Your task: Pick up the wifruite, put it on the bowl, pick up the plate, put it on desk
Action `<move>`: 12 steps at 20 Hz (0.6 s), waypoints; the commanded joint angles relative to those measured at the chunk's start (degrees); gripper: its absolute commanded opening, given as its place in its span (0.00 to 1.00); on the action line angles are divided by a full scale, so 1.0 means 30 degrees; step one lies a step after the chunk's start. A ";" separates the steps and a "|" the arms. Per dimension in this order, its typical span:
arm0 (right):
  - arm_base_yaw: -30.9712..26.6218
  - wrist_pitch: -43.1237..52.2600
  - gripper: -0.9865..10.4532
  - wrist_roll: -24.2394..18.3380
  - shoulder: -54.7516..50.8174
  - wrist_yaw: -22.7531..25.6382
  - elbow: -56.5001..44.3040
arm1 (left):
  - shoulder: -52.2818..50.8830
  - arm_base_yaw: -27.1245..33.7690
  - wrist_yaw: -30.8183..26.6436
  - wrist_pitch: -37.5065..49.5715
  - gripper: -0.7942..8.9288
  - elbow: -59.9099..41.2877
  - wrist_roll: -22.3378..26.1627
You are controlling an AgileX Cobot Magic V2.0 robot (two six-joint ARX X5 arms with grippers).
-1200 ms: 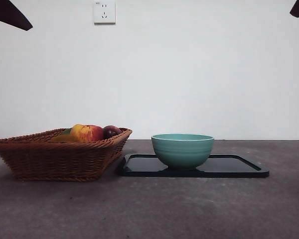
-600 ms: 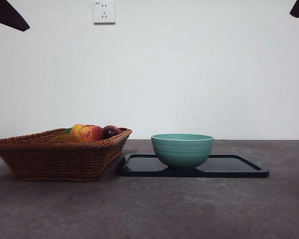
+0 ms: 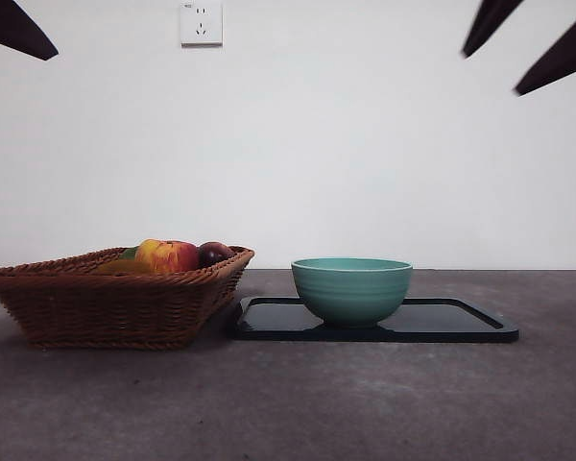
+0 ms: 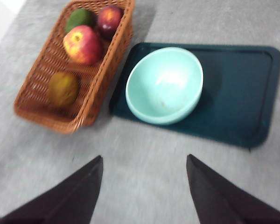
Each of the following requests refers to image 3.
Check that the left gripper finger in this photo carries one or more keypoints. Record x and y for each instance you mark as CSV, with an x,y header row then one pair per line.
x,y
14,29

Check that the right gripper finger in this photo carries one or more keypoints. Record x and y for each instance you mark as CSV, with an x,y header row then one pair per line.
x,y
566,53
492,24

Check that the orange-brown kiwi fruit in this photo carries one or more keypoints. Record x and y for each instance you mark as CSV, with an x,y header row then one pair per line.
x,y
122,267

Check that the teal ribbed bowl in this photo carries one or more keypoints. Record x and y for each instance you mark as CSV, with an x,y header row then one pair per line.
x,y
350,293

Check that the green fruit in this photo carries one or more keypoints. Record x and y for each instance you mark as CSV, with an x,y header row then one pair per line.
x,y
130,253

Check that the red yellow apple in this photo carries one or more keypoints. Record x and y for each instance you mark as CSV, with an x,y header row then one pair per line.
x,y
165,257

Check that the brown wicker basket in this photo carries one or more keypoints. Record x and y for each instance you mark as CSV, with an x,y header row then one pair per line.
x,y
105,307

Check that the dark red plum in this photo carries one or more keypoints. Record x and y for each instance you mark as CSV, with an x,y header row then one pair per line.
x,y
213,254

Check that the black rectangular tray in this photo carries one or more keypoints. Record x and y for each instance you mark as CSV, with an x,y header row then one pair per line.
x,y
437,326

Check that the white wall socket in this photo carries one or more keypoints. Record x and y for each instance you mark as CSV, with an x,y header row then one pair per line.
x,y
201,24

